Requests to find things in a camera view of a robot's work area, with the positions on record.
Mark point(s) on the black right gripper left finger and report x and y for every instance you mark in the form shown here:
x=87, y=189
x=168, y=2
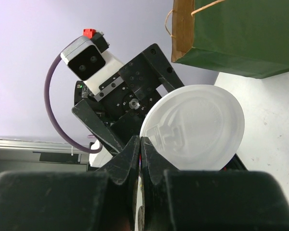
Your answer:
x=115, y=207

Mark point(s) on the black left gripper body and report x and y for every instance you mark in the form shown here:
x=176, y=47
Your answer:
x=126, y=98

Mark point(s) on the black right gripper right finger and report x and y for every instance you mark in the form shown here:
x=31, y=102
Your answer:
x=155, y=209

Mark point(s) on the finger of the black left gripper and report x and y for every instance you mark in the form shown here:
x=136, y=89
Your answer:
x=96, y=126
x=169, y=79

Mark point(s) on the translucent plastic lid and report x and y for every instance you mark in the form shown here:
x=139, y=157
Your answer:
x=196, y=127

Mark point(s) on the green paper bag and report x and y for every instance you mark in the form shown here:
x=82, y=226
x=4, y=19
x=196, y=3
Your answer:
x=248, y=38

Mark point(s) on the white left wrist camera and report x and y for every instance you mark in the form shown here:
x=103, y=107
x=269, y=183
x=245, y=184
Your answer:
x=89, y=59

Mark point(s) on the aluminium rail frame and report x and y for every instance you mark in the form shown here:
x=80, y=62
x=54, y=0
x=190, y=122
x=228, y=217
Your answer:
x=38, y=146

